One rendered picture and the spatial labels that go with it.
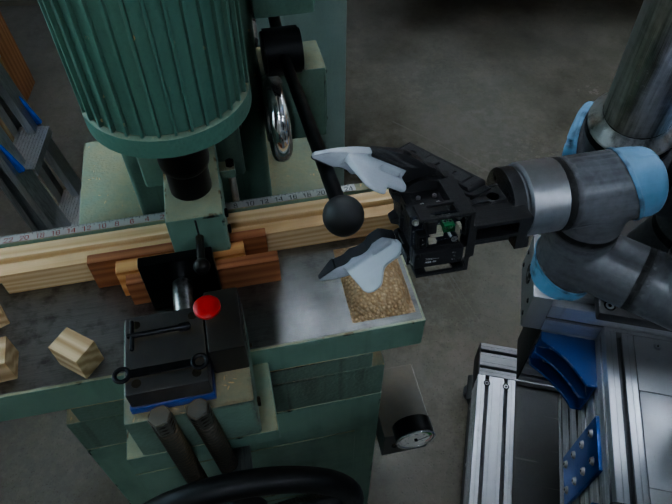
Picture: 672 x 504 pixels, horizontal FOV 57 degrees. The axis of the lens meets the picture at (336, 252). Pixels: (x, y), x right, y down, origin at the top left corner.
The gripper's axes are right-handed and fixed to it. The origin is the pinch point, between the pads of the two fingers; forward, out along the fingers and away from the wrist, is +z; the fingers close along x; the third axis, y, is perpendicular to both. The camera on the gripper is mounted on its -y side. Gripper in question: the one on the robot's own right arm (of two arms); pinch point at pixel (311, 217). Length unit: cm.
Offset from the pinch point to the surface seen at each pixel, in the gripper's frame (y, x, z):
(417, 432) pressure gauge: -1.2, 44.2, -14.0
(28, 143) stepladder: -106, 45, 58
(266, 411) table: 2.3, 26.9, 7.5
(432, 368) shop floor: -56, 104, -40
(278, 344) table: -4.3, 22.6, 4.7
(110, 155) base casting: -57, 24, 29
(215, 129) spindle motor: -7.7, -6.7, 7.9
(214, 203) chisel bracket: -14.7, 7.1, 9.7
